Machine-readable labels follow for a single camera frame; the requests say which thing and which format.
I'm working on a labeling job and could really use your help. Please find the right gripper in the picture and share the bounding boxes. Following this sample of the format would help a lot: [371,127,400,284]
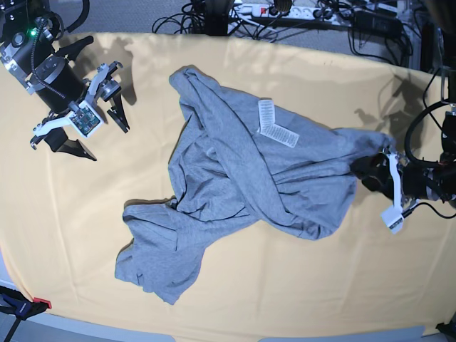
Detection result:
[30,61,130,161]

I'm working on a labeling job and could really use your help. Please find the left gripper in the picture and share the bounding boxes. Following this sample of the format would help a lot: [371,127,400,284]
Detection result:
[351,152,418,214]

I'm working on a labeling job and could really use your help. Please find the grey t-shirt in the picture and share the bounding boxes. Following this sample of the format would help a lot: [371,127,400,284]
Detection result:
[115,68,395,304]

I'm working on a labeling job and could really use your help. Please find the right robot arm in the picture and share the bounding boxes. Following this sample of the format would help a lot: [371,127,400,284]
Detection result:
[1,1,130,160]

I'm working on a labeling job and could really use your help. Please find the yellow table cloth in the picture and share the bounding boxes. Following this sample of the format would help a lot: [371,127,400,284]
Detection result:
[1,33,455,341]

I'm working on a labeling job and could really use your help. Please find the black power adapter brick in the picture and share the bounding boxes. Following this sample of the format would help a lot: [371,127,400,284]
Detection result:
[353,11,403,38]

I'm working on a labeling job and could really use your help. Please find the black clamp right corner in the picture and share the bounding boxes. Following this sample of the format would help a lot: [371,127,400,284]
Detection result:
[435,315,456,339]

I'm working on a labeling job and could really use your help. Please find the blue black bar clamp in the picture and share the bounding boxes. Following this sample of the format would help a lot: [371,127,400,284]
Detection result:
[1,286,52,342]

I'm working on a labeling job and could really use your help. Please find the white power strip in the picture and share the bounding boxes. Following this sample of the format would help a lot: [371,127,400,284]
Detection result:
[231,1,351,27]

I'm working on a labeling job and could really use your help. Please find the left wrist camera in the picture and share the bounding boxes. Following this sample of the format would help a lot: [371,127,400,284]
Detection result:
[380,206,404,234]

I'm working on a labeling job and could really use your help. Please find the black centre post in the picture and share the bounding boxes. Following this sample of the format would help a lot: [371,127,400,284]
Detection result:
[204,0,234,36]

